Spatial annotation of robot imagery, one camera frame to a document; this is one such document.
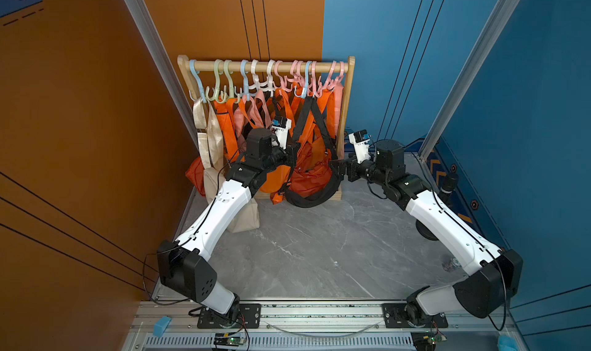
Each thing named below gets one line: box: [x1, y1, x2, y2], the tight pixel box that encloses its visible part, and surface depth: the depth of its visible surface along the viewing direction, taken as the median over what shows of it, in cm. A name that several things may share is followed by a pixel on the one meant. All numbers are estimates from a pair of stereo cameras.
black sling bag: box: [280, 96, 344, 208], surface depth 85 cm
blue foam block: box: [152, 315, 173, 338], surface depth 73 cm
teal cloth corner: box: [497, 334, 520, 351], surface depth 67 cm
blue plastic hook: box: [189, 58, 208, 104], surface depth 70 cm
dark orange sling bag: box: [288, 141, 333, 198], surface depth 99 cm
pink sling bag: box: [233, 89, 273, 152], surface depth 79 cm
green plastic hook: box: [205, 59, 228, 104], surface depth 74 cm
